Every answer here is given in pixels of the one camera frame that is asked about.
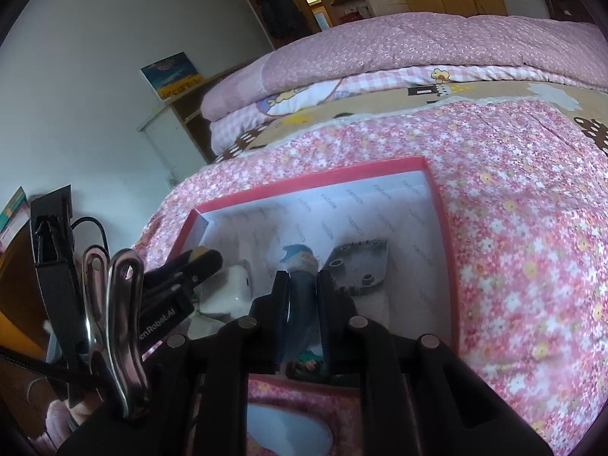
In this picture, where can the floral pink bedsheet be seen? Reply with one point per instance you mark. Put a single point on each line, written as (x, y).
(522, 247)

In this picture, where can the grey metal plate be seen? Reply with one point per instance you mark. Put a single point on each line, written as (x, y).
(356, 268)

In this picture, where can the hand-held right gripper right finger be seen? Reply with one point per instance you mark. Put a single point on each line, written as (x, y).
(325, 304)

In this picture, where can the brown wooden furniture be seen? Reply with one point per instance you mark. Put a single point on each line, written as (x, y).
(21, 304)

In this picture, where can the pink folded quilt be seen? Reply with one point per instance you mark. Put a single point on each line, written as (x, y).
(403, 52)

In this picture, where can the metal spring clip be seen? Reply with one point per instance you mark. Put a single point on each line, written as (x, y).
(121, 323)

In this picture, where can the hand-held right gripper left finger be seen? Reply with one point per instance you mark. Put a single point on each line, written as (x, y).
(284, 304)

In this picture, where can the dark wooden headboard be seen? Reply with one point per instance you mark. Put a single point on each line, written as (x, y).
(567, 4)

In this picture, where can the cartoon print beige blanket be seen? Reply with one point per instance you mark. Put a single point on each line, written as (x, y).
(427, 90)

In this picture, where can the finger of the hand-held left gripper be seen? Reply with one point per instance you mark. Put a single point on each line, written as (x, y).
(180, 270)

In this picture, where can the colourful printed box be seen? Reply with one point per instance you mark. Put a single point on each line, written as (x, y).
(12, 218)

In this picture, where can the wooden nightstand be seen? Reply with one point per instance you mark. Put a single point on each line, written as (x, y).
(185, 114)

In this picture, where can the blue and yellow painting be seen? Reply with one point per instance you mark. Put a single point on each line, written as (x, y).
(171, 76)

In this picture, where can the dark hanging coat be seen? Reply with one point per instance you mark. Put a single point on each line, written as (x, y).
(278, 9)

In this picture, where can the red shallow cardboard box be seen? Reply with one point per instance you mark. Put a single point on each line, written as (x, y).
(441, 247)

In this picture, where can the white earbuds case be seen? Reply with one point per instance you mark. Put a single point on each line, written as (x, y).
(232, 289)

